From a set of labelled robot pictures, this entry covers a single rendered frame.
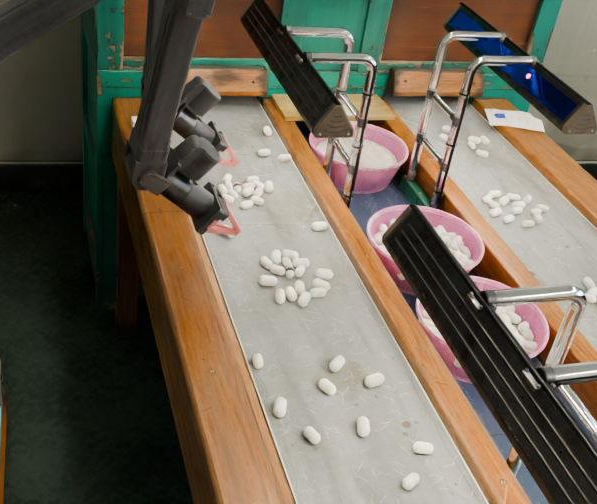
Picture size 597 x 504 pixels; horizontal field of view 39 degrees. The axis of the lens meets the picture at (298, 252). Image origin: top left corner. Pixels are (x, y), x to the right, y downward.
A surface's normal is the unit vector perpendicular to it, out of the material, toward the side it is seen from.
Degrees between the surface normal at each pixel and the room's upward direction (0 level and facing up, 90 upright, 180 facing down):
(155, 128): 99
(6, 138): 90
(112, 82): 90
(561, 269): 0
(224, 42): 90
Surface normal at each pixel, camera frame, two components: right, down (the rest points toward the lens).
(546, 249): 0.14, -0.82
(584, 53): 0.26, 0.58
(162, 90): 0.31, 0.72
